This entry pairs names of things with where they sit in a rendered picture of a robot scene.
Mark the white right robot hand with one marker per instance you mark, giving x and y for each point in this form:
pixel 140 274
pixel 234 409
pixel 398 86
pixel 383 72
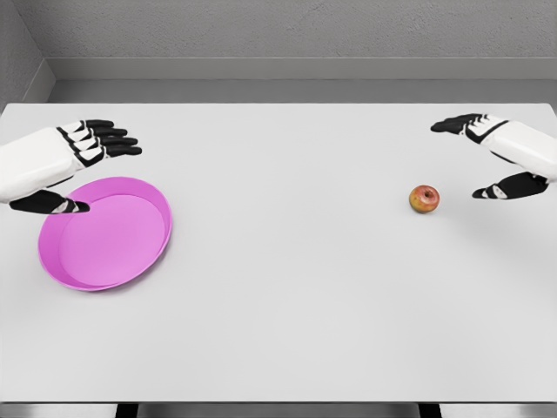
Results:
pixel 518 143

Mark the red yellow apple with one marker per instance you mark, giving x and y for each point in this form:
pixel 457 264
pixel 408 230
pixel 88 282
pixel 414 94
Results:
pixel 424 199

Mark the pink round plate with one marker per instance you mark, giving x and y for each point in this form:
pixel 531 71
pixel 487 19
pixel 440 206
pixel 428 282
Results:
pixel 104 235

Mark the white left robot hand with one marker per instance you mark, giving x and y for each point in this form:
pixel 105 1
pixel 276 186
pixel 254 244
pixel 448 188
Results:
pixel 39 154

